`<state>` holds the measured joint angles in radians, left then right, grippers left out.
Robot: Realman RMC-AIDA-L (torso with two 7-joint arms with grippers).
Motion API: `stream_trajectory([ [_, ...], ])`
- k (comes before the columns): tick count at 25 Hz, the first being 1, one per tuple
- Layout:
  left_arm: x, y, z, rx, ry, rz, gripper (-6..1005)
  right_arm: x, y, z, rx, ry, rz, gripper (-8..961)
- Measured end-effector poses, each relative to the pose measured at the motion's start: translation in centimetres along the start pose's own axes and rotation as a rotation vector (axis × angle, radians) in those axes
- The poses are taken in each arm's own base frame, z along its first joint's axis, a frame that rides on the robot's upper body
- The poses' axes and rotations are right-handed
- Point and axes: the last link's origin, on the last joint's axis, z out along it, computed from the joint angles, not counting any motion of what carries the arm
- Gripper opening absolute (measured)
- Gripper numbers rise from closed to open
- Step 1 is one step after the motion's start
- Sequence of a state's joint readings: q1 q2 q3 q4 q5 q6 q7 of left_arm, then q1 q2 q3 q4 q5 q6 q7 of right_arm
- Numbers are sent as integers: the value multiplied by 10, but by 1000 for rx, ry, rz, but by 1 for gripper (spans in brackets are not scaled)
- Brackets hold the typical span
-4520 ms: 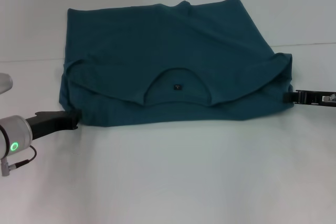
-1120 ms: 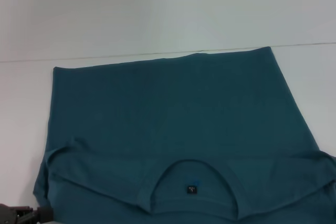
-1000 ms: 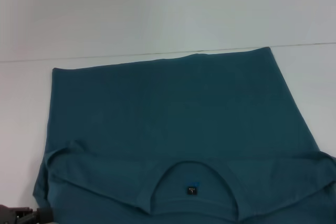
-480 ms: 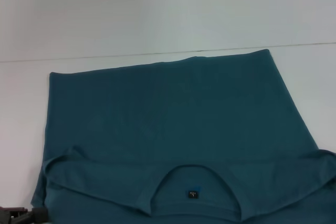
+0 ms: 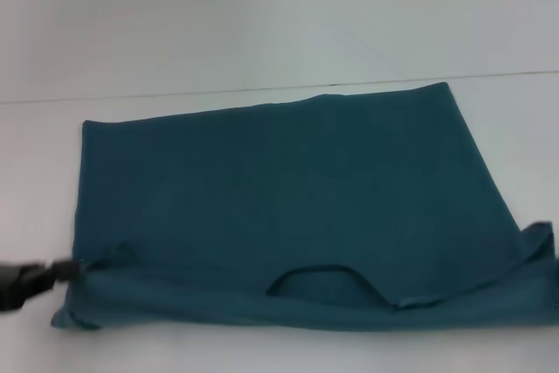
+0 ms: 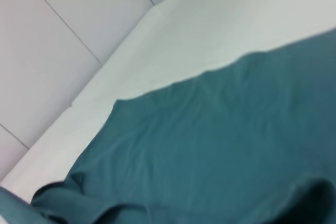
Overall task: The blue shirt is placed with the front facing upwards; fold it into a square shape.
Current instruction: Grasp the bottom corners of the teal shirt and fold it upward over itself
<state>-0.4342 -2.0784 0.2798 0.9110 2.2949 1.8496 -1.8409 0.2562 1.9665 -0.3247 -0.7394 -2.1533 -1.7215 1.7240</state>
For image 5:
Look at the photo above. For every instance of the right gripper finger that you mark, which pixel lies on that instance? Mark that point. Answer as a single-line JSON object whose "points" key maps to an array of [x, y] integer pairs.
{"points": [[542, 225]]}

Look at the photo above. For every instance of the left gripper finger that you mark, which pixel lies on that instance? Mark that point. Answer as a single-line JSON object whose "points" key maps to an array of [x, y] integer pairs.
{"points": [[67, 268]]}

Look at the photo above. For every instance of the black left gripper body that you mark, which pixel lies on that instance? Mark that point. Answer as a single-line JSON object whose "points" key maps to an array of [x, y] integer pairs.
{"points": [[22, 288]]}

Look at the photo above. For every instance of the teal T-shirt with FREE print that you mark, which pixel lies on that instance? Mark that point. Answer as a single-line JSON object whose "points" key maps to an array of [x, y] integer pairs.
{"points": [[284, 194]]}

